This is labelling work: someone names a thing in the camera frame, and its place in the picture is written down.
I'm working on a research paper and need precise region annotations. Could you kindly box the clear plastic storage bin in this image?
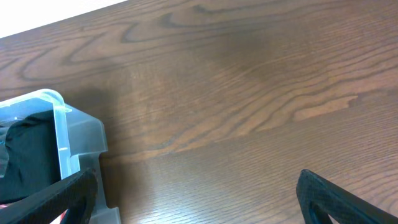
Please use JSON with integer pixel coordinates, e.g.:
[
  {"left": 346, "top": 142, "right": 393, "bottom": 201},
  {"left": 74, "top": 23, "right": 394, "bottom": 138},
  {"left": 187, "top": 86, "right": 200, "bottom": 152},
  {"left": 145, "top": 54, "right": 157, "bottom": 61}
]
[{"left": 1, "top": 89, "right": 121, "bottom": 224}]

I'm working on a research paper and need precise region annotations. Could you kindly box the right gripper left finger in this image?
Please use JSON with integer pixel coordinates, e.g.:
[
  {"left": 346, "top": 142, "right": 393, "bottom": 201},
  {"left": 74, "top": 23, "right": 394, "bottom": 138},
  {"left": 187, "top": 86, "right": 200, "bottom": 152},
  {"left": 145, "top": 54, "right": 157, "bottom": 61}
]
[{"left": 1, "top": 169, "right": 98, "bottom": 223}]

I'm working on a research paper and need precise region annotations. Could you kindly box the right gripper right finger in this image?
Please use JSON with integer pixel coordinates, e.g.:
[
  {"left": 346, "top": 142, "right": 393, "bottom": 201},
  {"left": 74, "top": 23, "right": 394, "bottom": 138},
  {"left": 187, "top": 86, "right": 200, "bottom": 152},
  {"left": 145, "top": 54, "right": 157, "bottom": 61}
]
[{"left": 296, "top": 169, "right": 397, "bottom": 224}]

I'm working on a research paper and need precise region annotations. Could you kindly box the black garment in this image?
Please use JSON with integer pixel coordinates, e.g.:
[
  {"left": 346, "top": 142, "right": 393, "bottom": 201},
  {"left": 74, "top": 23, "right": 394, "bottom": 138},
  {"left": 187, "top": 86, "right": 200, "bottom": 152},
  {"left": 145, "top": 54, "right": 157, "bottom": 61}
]
[{"left": 1, "top": 110, "right": 61, "bottom": 204}]

